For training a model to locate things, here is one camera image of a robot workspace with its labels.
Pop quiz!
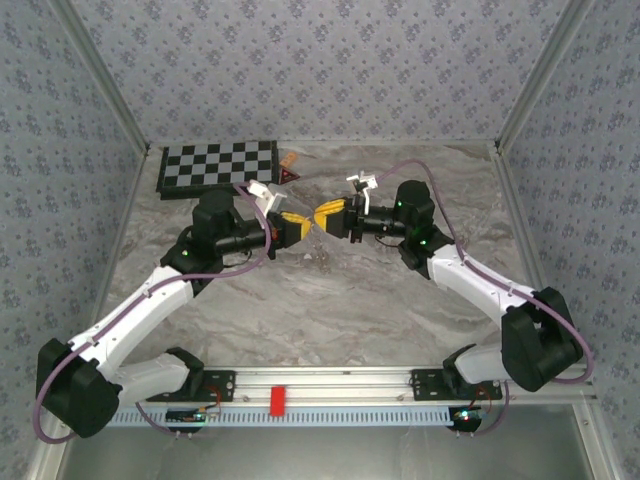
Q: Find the black grey chessboard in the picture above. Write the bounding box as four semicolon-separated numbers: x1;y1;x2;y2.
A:
155;140;279;200

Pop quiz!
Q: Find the red block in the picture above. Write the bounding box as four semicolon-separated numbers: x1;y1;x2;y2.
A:
269;385;289;418

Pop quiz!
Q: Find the small circuit board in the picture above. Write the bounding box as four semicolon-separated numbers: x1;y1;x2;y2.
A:
165;407;222;426
448;406;489;425

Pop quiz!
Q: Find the grey metal shelf panel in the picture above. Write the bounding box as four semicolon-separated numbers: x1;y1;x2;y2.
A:
59;403;599;480

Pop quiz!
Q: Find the aluminium side frame rail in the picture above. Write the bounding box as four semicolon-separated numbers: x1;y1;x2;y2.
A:
24;144;151;480
492;144;619;480

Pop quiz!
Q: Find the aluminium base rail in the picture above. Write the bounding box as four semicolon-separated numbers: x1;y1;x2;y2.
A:
144;366;504;405

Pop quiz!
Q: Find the red black wire pair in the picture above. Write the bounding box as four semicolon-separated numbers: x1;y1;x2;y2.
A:
472;387;503;416
202;383;224;416

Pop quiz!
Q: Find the aluminium corner post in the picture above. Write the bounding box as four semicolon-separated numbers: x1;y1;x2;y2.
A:
49;0;152;154
493;0;599;154

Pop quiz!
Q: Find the slotted pale blue cable duct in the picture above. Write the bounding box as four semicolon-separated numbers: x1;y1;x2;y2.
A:
107;404;485;429

